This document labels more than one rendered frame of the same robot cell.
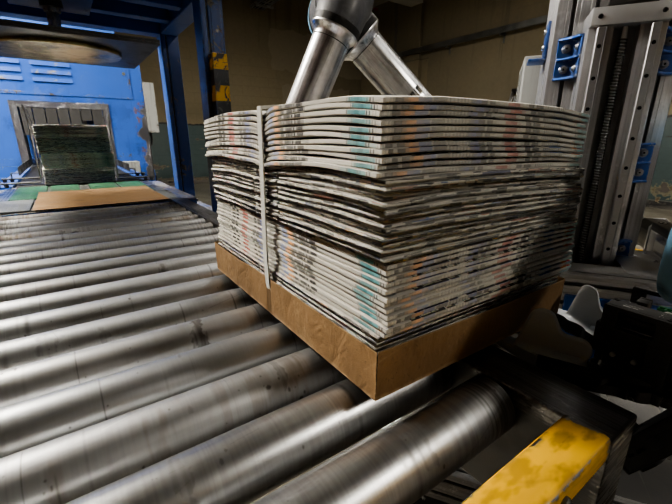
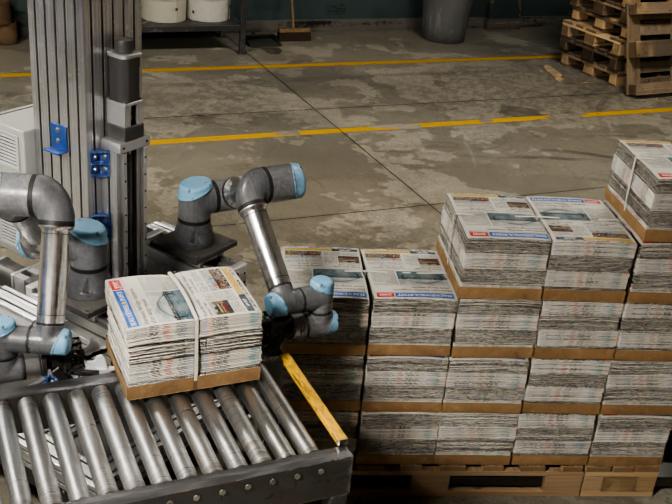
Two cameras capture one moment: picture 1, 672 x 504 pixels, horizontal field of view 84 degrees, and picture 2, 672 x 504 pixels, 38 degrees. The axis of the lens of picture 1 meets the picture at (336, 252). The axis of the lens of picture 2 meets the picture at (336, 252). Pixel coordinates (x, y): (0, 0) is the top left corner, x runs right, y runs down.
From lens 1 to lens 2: 2.61 m
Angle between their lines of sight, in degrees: 74
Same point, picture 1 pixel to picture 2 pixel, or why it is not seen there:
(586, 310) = not seen: hidden behind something
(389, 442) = (270, 382)
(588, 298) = not seen: hidden behind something
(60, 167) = not seen: outside the picture
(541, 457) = (289, 363)
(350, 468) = (275, 389)
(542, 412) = (269, 359)
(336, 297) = (238, 362)
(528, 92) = (30, 158)
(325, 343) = (236, 378)
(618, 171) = (140, 225)
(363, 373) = (255, 375)
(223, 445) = (260, 405)
